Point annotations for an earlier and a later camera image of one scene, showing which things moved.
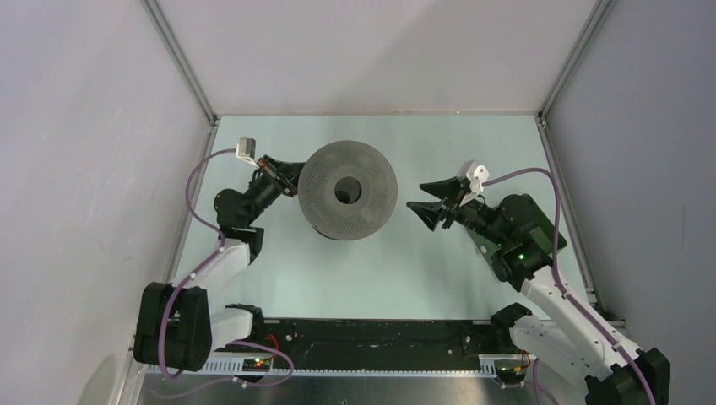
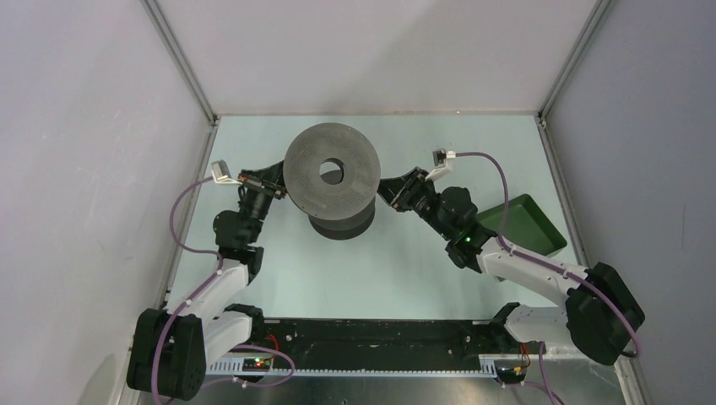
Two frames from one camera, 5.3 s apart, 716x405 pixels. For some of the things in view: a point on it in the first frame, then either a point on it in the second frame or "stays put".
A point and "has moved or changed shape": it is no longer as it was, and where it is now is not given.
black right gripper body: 463,214 → 415,193
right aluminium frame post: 599,13 stays put
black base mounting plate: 371,342 stays put
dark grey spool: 347,190 has moved or changed shape
